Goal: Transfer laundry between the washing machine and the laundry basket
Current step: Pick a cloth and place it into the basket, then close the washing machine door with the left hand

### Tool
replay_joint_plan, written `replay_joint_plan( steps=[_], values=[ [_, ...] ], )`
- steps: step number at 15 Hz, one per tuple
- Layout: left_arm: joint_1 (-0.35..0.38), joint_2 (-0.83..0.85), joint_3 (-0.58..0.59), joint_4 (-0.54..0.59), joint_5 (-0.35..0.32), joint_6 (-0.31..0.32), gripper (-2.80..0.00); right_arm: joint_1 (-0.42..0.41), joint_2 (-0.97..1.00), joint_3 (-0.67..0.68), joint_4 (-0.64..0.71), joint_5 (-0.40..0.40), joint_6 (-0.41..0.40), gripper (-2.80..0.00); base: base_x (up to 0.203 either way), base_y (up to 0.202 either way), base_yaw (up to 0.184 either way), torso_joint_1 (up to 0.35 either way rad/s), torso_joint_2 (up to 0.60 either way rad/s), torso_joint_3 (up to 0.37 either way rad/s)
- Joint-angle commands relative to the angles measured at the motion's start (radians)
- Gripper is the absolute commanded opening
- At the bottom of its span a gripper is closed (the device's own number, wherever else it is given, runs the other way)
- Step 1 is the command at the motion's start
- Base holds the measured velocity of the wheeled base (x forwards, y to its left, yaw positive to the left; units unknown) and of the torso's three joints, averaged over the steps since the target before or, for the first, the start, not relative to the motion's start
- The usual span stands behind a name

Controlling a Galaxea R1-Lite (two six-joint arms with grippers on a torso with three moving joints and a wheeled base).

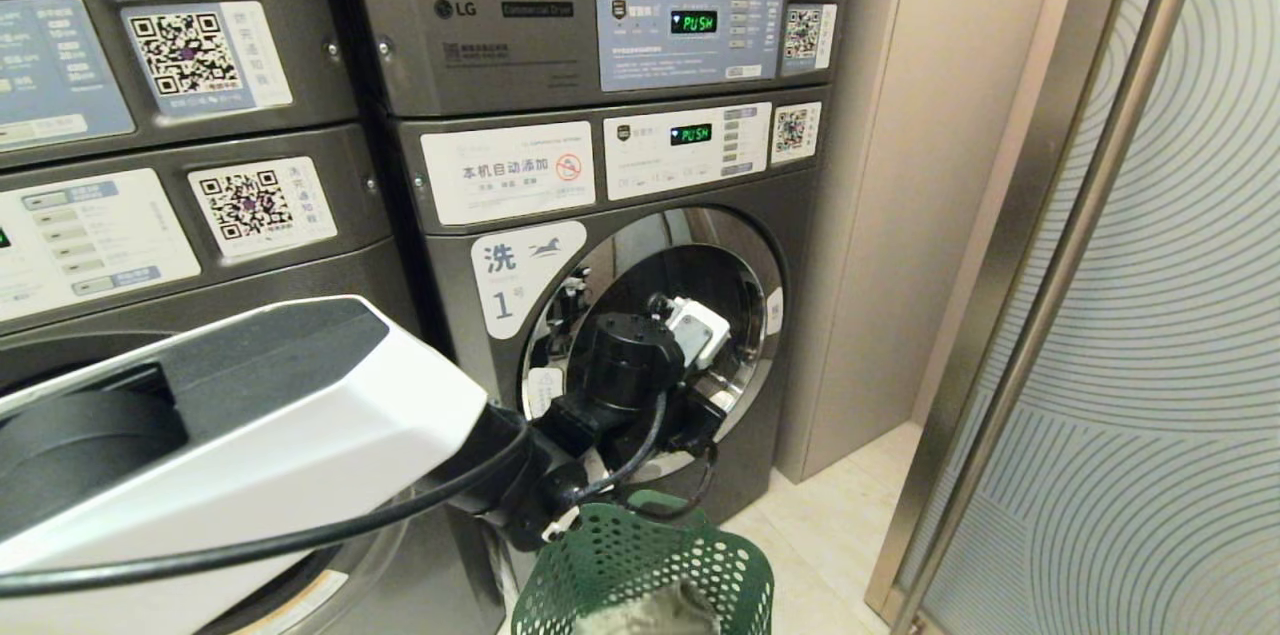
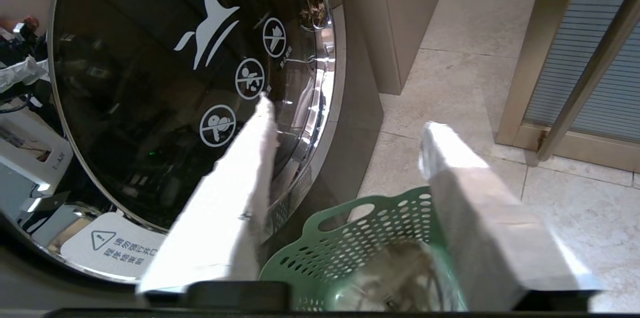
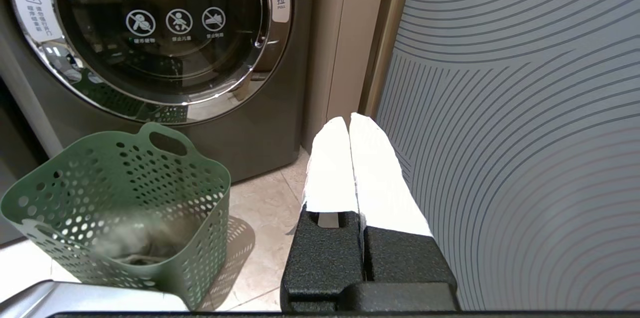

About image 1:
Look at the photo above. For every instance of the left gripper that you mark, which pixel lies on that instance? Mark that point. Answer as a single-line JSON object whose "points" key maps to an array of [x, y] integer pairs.
{"points": [[698, 420]]}

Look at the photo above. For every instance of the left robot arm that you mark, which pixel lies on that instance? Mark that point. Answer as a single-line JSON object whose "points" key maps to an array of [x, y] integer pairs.
{"points": [[300, 435]]}

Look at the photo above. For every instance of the green perforated laundry basket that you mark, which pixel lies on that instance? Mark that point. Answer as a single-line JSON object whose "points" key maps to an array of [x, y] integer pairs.
{"points": [[640, 555]]}

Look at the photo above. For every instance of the grey laundry cloth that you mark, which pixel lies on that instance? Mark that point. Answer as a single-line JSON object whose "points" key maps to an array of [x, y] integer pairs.
{"points": [[650, 615]]}

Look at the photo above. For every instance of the grey front-load washing machine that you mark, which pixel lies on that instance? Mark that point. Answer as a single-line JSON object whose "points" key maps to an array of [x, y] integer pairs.
{"points": [[300, 285], [450, 270]]}

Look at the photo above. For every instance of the white number label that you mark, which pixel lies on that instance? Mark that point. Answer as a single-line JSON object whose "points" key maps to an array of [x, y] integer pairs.
{"points": [[520, 290]]}

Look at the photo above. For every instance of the white washer control panel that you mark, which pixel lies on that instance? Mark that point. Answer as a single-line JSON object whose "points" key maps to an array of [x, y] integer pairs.
{"points": [[100, 240], [655, 170]]}

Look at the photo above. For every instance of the white notice label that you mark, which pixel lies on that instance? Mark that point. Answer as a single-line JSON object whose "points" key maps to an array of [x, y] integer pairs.
{"points": [[505, 200]]}

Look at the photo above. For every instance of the small code sticker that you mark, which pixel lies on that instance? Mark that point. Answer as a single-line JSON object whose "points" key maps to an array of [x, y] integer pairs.
{"points": [[795, 131], [807, 35]]}

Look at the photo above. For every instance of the blue dryer control panel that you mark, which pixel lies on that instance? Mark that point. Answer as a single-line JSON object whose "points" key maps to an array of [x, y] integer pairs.
{"points": [[55, 65], [640, 55]]}

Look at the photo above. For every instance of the patterned frosted glass door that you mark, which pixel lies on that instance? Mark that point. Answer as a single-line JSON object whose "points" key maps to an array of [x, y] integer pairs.
{"points": [[1150, 315]]}

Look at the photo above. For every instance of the large code sticker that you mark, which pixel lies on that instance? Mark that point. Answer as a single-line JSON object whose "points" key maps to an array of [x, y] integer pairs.
{"points": [[260, 207], [205, 55]]}

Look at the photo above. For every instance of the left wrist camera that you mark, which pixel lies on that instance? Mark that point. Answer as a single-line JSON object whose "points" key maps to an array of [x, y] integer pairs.
{"points": [[700, 330]]}

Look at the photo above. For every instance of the brushed metal door frame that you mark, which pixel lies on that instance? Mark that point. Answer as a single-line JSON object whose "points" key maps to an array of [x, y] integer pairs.
{"points": [[1000, 315]]}

